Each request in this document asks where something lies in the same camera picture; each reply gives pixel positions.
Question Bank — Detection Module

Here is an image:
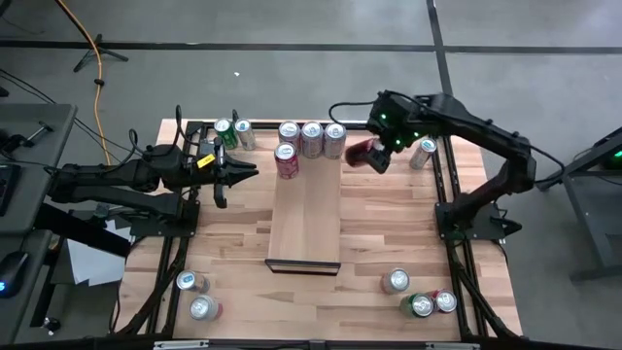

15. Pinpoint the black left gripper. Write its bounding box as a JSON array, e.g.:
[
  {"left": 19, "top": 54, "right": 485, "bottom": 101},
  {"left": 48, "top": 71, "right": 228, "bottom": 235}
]
[{"left": 186, "top": 136, "right": 260, "bottom": 210}]

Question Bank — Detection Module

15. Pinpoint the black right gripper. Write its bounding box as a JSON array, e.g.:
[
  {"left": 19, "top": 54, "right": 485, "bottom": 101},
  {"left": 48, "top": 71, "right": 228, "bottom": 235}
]
[{"left": 364, "top": 89, "right": 432, "bottom": 175}]

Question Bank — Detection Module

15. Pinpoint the red Coca-Cola can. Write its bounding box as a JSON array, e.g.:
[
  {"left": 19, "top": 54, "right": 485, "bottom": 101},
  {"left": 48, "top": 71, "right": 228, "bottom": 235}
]
[
  {"left": 274, "top": 141, "right": 300, "bottom": 181},
  {"left": 431, "top": 289, "right": 459, "bottom": 315},
  {"left": 343, "top": 138, "right": 378, "bottom": 169}
]

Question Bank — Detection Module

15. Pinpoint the tall can with blue tab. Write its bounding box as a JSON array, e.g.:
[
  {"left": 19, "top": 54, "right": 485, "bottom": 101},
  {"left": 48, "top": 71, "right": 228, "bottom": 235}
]
[
  {"left": 408, "top": 137, "right": 438, "bottom": 171},
  {"left": 175, "top": 269, "right": 211, "bottom": 295},
  {"left": 233, "top": 119, "right": 258, "bottom": 152}
]

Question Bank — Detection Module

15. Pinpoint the green Sprite can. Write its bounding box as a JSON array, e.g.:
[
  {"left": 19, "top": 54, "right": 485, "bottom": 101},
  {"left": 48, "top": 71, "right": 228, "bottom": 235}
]
[
  {"left": 398, "top": 293, "right": 435, "bottom": 320},
  {"left": 213, "top": 118, "right": 239, "bottom": 151}
]

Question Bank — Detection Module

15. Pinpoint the white and red soda can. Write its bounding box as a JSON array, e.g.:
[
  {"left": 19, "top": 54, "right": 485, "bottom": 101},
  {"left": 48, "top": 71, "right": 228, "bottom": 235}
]
[{"left": 381, "top": 267, "right": 412, "bottom": 296}]

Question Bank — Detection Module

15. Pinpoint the black desk beam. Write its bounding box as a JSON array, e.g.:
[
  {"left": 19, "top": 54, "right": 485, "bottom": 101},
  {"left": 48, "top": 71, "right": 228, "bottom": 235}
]
[{"left": 33, "top": 202, "right": 133, "bottom": 258}]

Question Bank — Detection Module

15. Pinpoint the white paper sheet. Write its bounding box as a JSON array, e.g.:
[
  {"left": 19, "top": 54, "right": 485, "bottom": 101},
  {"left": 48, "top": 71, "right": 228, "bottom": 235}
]
[{"left": 65, "top": 218, "right": 133, "bottom": 288}]

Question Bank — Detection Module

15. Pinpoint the black tripod base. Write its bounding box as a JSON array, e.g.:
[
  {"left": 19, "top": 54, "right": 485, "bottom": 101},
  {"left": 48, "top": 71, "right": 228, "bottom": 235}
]
[{"left": 72, "top": 32, "right": 130, "bottom": 74}]

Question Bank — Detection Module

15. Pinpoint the grey desk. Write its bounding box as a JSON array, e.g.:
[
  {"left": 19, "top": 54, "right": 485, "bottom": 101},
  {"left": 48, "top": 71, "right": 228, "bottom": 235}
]
[
  {"left": 0, "top": 228, "right": 55, "bottom": 344},
  {"left": 0, "top": 102, "right": 79, "bottom": 235}
]

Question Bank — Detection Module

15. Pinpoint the black and silver hand tool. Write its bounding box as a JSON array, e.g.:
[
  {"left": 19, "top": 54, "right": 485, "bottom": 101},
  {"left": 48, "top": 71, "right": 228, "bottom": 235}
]
[{"left": 0, "top": 121, "right": 54, "bottom": 153}]

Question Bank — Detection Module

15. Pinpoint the black device with green light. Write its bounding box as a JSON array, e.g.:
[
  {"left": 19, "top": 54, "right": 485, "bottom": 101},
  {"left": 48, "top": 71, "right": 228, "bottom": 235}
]
[{"left": 602, "top": 145, "right": 622, "bottom": 171}]

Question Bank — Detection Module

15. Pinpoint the black keyboard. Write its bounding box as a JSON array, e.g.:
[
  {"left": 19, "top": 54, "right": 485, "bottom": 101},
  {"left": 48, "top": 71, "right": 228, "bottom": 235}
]
[{"left": 0, "top": 163, "right": 21, "bottom": 218}]

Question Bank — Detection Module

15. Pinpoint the black caster wheel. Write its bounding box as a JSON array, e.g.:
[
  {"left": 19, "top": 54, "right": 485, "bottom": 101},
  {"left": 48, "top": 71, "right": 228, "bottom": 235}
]
[{"left": 41, "top": 315, "right": 62, "bottom": 336}]

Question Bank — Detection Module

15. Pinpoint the black computer mouse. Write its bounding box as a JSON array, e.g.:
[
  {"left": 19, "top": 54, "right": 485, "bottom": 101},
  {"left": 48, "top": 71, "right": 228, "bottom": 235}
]
[{"left": 0, "top": 250, "right": 30, "bottom": 298}]

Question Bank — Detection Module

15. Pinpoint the black aluminium table frame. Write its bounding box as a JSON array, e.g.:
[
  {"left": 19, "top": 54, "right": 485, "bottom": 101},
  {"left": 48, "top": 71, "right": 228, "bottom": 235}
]
[{"left": 112, "top": 119, "right": 524, "bottom": 350}]

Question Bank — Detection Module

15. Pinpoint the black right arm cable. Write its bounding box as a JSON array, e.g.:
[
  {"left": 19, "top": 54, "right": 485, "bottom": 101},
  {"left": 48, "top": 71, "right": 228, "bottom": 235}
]
[{"left": 328, "top": 89, "right": 568, "bottom": 185}]

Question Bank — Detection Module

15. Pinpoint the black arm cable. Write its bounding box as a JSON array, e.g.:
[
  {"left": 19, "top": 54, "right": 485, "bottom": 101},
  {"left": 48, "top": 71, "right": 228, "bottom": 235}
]
[
  {"left": 126, "top": 104, "right": 205, "bottom": 161},
  {"left": 328, "top": 89, "right": 568, "bottom": 185}
]

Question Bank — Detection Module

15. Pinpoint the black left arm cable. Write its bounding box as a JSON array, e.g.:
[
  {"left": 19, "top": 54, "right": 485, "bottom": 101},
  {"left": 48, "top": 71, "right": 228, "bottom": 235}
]
[{"left": 126, "top": 104, "right": 205, "bottom": 161}]

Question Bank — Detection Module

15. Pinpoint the wooden shelf with black frame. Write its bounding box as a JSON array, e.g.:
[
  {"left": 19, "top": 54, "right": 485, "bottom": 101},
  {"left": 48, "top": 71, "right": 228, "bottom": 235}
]
[{"left": 264, "top": 130, "right": 344, "bottom": 277}]

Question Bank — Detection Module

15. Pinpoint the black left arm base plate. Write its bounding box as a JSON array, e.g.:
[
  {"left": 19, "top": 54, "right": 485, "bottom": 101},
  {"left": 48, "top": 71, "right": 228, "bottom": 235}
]
[{"left": 130, "top": 201, "right": 201, "bottom": 239}]

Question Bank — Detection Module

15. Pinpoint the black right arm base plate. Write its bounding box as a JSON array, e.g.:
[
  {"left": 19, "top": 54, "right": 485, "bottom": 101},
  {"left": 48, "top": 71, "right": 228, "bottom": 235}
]
[{"left": 434, "top": 199, "right": 524, "bottom": 243}]

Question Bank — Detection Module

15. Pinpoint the silver metal bracket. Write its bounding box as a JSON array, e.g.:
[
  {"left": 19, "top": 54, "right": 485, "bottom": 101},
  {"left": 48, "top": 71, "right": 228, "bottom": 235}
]
[
  {"left": 425, "top": 341, "right": 481, "bottom": 350},
  {"left": 153, "top": 339, "right": 210, "bottom": 350}
]

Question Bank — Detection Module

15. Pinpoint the black desk frame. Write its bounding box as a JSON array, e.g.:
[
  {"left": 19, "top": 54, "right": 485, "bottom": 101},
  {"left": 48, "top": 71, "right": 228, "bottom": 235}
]
[{"left": 534, "top": 124, "right": 622, "bottom": 283}]

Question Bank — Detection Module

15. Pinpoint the thin black cable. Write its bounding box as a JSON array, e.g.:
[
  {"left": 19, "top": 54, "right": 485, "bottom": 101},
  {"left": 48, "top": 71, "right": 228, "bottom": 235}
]
[{"left": 0, "top": 67, "right": 152, "bottom": 164}]

